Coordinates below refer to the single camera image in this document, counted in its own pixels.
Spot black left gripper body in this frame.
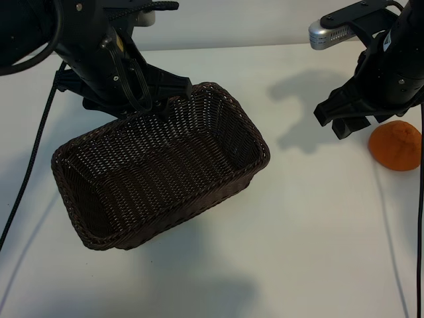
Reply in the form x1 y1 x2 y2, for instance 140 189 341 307
54 29 191 117

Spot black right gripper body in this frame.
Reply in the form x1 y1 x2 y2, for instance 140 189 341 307
313 23 424 127

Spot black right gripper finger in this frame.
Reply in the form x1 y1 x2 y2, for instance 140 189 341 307
333 117 352 140
346 115 371 133

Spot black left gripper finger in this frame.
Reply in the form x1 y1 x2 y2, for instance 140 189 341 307
156 98 172 122
119 107 152 119

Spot orange fruit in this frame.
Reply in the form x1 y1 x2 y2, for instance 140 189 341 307
368 121 422 172

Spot dark brown woven basket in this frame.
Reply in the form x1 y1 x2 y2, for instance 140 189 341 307
51 81 271 251

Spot black looped gripper cable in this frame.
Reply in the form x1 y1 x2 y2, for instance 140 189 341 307
109 42 154 115

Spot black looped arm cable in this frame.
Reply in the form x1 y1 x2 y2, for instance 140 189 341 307
0 0 66 76

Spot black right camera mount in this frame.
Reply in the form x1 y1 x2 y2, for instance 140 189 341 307
323 0 403 46

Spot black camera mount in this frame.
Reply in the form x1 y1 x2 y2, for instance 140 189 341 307
107 0 180 21
323 0 403 46

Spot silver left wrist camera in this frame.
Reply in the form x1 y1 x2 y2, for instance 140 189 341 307
132 9 156 27

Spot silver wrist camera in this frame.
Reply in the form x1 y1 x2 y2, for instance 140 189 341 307
308 21 357 50
132 9 156 27

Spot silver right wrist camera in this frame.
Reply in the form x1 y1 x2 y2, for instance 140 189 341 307
308 21 357 50

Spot black braided cable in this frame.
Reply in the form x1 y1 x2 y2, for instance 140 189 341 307
0 61 67 252

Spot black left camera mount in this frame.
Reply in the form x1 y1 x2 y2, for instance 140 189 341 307
107 0 180 21

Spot thin black cable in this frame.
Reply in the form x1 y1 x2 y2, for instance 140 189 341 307
413 102 424 318

